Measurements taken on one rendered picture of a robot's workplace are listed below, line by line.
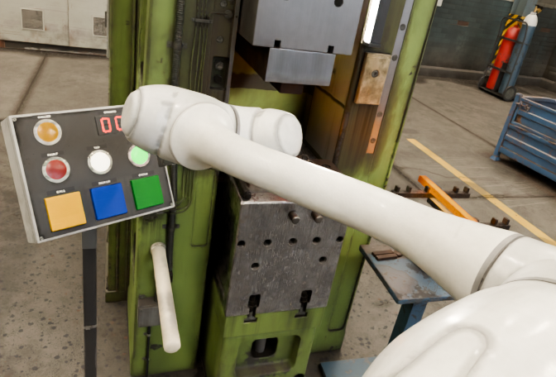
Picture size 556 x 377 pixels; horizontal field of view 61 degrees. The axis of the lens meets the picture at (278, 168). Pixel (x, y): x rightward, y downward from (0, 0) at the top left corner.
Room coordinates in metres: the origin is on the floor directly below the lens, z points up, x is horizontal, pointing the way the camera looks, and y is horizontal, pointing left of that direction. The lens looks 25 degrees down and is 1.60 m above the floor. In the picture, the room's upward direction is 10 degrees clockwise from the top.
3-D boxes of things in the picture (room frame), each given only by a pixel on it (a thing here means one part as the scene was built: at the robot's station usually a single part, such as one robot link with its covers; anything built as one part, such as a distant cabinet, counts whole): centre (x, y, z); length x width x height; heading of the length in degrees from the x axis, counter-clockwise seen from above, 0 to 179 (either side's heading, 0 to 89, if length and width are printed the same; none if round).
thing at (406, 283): (1.42, -0.58, 0.67); 0.40 x 0.30 x 0.02; 110
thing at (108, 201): (0.96, 0.38, 1.01); 0.07 x 0.05 x 0.07; 137
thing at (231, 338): (1.55, 0.02, 0.23); 0.55 x 0.37 x 0.47; 22
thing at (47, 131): (0.94, 0.52, 1.16); 0.05 x 0.03 x 0.04; 112
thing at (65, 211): (0.88, 0.45, 1.01); 0.07 x 0.05 x 0.07; 137
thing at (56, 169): (0.91, 0.48, 1.09); 0.05 x 0.03 x 0.04; 112
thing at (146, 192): (1.03, 0.32, 1.01); 0.07 x 0.05 x 0.07; 137
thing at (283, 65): (1.52, 0.06, 1.32); 0.42 x 0.20 x 0.10; 22
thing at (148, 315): (1.30, 0.36, 0.36); 0.09 x 0.07 x 0.12; 112
